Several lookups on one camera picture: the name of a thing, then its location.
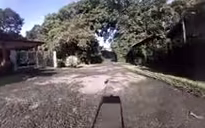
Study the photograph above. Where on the grey asphalt road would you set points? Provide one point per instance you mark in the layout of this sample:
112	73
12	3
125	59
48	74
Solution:
90	83

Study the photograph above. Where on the pale bush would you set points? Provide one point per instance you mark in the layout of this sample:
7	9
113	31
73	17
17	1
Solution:
71	61

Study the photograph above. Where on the wood of green trees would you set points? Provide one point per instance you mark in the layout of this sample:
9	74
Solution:
90	30

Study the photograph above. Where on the low shed with roof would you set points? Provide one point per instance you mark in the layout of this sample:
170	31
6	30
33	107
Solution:
145	50

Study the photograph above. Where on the grass verge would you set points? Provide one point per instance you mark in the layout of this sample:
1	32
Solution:
176	81

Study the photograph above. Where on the house with porch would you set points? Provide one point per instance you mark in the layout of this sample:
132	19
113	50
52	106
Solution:
10	45

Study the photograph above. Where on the dark building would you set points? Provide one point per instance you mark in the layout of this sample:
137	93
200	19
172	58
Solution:
196	46

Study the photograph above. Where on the tree behind house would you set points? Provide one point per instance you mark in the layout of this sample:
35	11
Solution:
5	21

